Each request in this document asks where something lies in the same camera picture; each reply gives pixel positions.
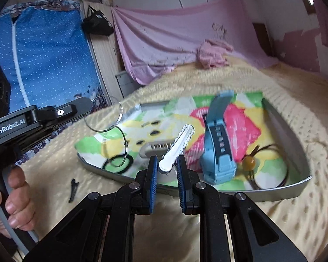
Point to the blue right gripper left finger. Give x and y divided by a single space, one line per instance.
150 183

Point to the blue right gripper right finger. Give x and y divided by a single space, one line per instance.
184 184

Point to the thin silver bangle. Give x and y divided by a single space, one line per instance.
106 125

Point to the white plastic hair clip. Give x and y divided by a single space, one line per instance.
178 147

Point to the black plastic hair clip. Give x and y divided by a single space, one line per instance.
74 187

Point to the person's left hand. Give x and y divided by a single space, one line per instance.
19 204

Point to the white rectangular hair comb clip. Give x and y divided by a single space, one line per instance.
157 148

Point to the blue wrist watch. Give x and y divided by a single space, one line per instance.
217 162

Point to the colourful floral tray cloth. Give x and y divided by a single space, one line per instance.
260 161

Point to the blue dotted fabric wardrobe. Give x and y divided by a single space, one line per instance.
46 56

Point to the grey drawer cabinet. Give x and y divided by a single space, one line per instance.
126 83

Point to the silver metal tray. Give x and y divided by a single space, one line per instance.
300 172

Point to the beige wooden cabinet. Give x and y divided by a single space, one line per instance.
106 54

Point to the crumpled pink towel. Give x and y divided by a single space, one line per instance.
212 54

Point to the black hanging bag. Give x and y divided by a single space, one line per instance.
97 23

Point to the pink hanging sheet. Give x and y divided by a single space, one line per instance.
153 43

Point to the dark wooden headboard panel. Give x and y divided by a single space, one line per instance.
263 38

